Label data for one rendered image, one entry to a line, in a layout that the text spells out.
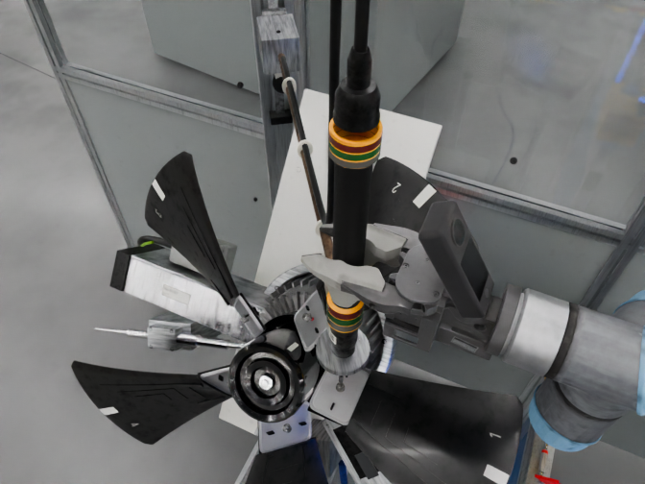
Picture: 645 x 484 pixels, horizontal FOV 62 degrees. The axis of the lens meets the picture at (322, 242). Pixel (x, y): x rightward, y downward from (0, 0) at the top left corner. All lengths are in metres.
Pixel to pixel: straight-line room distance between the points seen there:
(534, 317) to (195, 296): 0.65
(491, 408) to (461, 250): 0.40
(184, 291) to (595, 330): 0.71
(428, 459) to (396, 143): 0.51
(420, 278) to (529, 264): 1.02
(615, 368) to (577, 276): 1.01
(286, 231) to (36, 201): 2.17
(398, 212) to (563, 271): 0.84
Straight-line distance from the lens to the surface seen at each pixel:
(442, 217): 0.47
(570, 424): 0.63
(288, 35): 1.06
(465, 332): 0.57
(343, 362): 0.71
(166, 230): 0.94
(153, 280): 1.06
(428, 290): 0.53
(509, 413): 0.86
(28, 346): 2.52
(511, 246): 1.50
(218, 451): 2.08
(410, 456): 0.81
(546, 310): 0.53
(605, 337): 0.54
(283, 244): 1.04
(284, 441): 0.90
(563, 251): 1.48
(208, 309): 1.00
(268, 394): 0.81
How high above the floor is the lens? 1.94
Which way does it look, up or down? 50 degrees down
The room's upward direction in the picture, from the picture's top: straight up
